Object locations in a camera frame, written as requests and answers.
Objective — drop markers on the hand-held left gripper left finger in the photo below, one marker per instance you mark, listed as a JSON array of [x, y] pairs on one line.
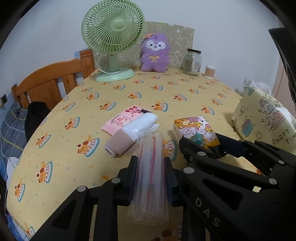
[[131, 180]]

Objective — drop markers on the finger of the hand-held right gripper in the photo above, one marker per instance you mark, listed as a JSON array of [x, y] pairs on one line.
[[192, 150], [233, 146]]

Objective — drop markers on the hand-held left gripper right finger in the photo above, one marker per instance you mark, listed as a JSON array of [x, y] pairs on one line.
[[171, 185]]

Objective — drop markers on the cartoon printed tissue pack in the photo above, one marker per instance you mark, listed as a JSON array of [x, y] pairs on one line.
[[196, 129]]

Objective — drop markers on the clear plastic bag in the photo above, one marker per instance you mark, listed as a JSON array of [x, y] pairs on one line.
[[150, 162]]

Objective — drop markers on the yellow fabric storage box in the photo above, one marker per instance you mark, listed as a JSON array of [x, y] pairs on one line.
[[261, 115]]

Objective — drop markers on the beige folded cloth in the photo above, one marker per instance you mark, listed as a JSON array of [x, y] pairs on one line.
[[118, 143]]

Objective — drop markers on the white folded towel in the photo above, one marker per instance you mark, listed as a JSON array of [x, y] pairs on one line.
[[138, 126]]

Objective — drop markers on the pink packet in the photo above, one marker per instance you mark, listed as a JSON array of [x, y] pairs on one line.
[[120, 119]]

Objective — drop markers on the white standing fan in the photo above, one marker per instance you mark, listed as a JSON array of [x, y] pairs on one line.
[[263, 88]]

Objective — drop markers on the cotton swab container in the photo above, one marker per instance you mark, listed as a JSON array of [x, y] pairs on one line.
[[210, 73]]

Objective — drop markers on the pink door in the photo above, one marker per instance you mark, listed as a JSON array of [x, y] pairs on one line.
[[281, 78]]

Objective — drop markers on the glass jar with black lid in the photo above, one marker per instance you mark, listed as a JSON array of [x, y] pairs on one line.
[[192, 64]]

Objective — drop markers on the purple plush toy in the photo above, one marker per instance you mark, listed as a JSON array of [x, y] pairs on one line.
[[156, 60]]

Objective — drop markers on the yellow printed tablecloth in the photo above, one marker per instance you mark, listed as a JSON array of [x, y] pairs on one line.
[[69, 97]]

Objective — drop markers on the black object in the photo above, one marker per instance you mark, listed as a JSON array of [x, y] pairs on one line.
[[284, 51]]

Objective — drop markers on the beige patterned board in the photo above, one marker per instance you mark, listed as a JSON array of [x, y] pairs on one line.
[[182, 39]]

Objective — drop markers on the black cloth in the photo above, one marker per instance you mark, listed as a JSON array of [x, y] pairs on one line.
[[34, 120]]

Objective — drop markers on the white bed fabric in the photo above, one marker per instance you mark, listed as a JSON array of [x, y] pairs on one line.
[[12, 164]]

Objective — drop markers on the blue plaid pillow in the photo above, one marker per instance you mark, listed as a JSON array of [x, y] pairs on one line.
[[11, 129]]

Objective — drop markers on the wooden bed headboard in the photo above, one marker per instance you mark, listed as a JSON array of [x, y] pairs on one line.
[[46, 78]]

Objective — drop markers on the green desk fan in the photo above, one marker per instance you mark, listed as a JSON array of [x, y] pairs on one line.
[[115, 25]]

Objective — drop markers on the wall socket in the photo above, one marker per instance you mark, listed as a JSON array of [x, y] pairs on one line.
[[4, 99]]

